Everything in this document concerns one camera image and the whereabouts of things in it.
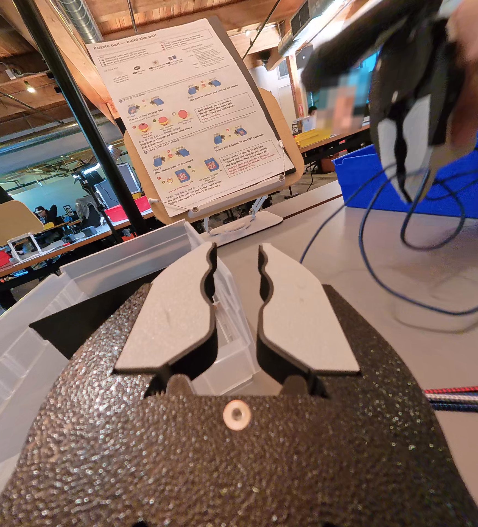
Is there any clear acrylic case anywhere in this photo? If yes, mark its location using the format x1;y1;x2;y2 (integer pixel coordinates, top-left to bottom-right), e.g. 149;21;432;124
7;232;42;263

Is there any printed instruction sheet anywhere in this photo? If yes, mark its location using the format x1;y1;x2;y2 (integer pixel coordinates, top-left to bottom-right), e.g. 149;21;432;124
86;17;296;219

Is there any red braided cable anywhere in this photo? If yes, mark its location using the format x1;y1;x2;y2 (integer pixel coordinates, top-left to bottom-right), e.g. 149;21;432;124
424;383;478;396

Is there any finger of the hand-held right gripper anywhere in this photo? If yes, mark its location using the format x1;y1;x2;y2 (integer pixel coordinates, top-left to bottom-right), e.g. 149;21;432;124
376;116;407;196
399;95;435;204

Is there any silver ribbed air duct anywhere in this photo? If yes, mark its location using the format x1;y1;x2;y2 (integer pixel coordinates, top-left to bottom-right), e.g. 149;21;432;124
58;0;102;43

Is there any white braided cable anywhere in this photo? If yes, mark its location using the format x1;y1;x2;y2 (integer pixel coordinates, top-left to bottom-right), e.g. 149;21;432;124
426;393;478;404

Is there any navy braided cable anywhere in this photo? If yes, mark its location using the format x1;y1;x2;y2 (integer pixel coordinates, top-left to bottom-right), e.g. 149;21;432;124
430;403;478;414

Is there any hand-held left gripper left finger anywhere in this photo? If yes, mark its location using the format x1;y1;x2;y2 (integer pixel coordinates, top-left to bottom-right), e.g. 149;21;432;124
112;241;219;384

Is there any yellow plastic bin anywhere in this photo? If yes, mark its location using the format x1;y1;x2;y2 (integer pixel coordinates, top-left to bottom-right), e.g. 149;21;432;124
296;128;333;147

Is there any beige board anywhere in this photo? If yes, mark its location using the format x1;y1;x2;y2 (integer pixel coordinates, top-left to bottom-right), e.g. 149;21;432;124
0;200;45;247

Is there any grey desk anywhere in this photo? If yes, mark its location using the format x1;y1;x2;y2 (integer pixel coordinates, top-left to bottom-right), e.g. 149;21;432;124
206;179;478;527

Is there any clear plastic bin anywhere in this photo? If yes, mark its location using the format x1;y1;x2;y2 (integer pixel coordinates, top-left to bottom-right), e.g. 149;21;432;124
0;219;261;519

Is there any instruction sheet on stand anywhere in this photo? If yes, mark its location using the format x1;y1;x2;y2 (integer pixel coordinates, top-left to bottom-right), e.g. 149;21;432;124
123;88;305;248

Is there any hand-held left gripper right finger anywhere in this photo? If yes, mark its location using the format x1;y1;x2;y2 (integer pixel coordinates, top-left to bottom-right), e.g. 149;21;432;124
256;242;362;387

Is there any black metal pole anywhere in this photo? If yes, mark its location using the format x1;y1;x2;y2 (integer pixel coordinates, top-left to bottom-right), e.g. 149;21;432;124
13;0;150;236

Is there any blue braided USB cable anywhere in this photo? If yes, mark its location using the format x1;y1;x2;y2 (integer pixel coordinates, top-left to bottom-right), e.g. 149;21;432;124
300;148;478;316

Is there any wooden table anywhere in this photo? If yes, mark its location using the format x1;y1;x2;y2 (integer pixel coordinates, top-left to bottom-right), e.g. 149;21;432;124
0;210;155;289

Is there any black tripod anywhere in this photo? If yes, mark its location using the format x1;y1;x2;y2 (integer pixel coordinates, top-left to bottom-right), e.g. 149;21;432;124
74;171;118;239

